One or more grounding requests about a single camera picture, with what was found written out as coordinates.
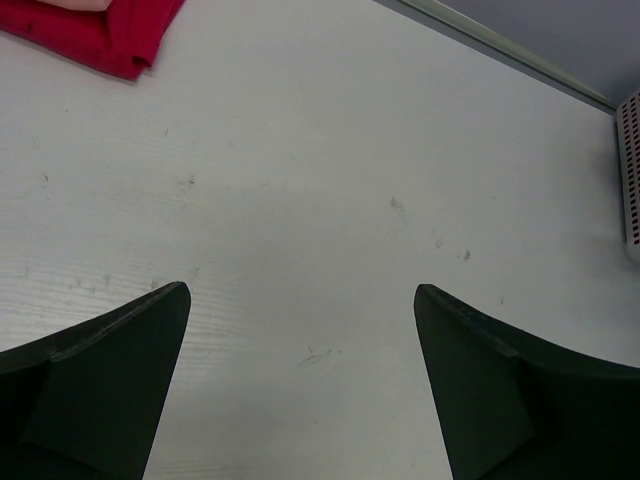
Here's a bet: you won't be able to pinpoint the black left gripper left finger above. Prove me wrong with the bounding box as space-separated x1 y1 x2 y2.
1 282 191 479

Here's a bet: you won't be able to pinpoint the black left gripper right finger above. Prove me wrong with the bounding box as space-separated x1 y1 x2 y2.
414 284 639 479

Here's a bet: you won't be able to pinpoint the white perforated plastic basket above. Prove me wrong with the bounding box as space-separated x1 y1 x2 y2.
615 90 640 262

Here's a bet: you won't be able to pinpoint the folded magenta t shirt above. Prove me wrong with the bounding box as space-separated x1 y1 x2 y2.
1 0 184 80

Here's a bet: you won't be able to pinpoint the folded salmon pink t shirt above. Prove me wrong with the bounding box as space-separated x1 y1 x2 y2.
41 0 112 12

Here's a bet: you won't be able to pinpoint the aluminium table edge rail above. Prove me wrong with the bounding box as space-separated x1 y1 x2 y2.
380 1 616 114

